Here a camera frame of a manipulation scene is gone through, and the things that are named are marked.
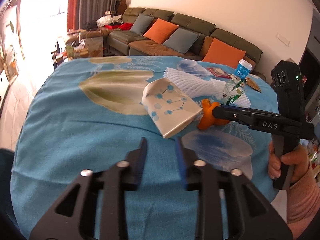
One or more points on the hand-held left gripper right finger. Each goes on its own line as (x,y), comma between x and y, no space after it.
(181,165)

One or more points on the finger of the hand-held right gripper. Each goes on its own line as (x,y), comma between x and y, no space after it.
(232,116)
(235,107)

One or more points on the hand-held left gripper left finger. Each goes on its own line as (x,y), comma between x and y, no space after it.
(142,160)

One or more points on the orange peel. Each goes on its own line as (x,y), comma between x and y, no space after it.
(206,116)

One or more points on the white foam fruit net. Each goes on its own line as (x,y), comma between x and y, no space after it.
(190,85)

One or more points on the person's right forearm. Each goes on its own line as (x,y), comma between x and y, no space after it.
(302,200)

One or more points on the person's right hand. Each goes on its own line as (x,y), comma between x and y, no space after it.
(297,160)

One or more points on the snack packets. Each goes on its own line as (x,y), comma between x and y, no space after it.
(246,100)

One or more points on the clear plastic bottle green label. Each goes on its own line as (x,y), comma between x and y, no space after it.
(231,92)

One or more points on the orange yellow snack packet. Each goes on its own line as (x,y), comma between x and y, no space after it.
(253,85)

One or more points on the white orange snack packet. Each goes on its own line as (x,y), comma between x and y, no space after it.
(233,77)

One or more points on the blue paper cup white lid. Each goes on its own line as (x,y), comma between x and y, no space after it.
(243,70)

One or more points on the red snack packet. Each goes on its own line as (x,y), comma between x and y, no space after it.
(217,72)

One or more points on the orange cushion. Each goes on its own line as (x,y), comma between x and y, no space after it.
(222,52)
(161,31)

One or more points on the blue printed blanket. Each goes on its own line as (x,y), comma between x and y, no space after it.
(75,130)

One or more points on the green brown sofa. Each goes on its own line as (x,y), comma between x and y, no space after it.
(225,33)

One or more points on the blue cushion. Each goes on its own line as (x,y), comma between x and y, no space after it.
(141,25)
(181,41)

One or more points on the cluttered coffee table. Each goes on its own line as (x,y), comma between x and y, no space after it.
(95,47)

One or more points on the brown ottoman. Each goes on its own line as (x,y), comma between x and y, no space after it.
(92,33)

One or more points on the pile of clothes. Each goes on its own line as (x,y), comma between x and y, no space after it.
(110,22)

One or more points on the dark wooden cabinet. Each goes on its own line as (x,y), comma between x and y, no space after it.
(121,6)

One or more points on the white wall switch plate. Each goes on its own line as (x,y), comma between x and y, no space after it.
(283,39)

